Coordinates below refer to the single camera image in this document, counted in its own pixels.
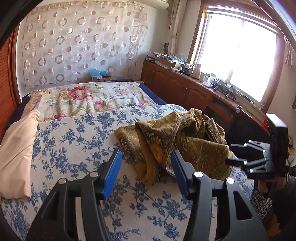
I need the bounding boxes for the red-brown wooden wardrobe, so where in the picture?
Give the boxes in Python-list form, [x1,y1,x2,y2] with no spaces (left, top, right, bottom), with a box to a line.
[0,27,21,138]

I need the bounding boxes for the golden brown patterned shirt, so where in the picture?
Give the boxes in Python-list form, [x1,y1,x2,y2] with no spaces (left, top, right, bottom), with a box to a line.
[115,108,233,184]

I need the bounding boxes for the blue tissue box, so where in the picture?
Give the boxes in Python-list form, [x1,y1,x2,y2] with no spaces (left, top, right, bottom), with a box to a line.
[89,69,111,82]

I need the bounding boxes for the white wall air conditioner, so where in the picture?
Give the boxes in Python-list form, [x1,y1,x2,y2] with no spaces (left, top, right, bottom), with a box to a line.
[134,0,170,9]

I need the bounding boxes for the floral pink rose quilt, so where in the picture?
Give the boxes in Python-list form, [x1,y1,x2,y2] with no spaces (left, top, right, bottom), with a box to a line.
[21,81,156,122]

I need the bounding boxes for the cardboard box with clutter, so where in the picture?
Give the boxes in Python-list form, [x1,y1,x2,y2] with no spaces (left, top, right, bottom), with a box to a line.
[145,51,185,69]

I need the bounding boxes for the brown wooden sideboard cabinet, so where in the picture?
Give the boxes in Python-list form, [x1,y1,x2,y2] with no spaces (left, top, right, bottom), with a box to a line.
[141,60,269,144]

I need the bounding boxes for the window with wooden frame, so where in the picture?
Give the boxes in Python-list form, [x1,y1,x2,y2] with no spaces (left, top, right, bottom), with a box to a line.
[188,1,285,113]

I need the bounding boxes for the circle patterned sheer curtain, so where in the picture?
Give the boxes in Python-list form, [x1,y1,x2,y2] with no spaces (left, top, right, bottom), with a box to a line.
[18,1,148,91]

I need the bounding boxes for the tied beige window curtain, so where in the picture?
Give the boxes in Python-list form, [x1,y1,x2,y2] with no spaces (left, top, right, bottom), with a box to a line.
[168,0,187,56]

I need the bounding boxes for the white plastic jug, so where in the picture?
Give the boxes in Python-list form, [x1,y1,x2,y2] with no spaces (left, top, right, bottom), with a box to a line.
[191,63,201,80]

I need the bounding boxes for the beige pink pillow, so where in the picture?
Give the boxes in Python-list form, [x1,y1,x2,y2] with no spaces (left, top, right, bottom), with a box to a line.
[0,109,40,199]

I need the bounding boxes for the blue floral white blanket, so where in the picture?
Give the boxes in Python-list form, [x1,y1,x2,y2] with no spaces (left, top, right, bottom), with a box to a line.
[1,104,254,240]

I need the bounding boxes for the person's right hand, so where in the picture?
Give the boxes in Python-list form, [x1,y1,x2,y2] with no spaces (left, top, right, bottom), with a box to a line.
[257,174,290,198]

